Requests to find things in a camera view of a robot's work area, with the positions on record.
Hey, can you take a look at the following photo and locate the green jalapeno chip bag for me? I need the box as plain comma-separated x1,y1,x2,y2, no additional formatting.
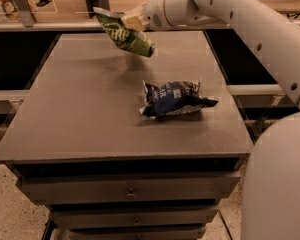
93,7,155,57

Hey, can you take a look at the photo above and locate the top grey drawer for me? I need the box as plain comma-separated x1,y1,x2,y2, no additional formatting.
19,172,240,205

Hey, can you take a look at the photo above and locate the middle grey drawer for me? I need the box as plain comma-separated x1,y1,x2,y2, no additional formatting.
51,206,217,229

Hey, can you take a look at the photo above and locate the grey drawer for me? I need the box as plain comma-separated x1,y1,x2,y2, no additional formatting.
19,172,240,205
51,206,217,229
68,226,206,240

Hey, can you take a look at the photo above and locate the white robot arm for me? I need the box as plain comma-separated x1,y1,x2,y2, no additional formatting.
123,0,300,240

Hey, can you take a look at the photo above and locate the grey drawer cabinet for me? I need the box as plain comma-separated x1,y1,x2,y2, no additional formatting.
0,30,254,240

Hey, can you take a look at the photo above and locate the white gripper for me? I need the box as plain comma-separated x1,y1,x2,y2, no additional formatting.
121,0,169,31

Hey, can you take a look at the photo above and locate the small black object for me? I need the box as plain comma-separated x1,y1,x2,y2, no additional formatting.
36,0,52,7

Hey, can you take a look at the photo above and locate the blue chip bag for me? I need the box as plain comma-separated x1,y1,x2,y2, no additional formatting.
139,81,218,119

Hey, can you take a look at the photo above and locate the bottom grey drawer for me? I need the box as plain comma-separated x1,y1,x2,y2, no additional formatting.
68,226,206,240

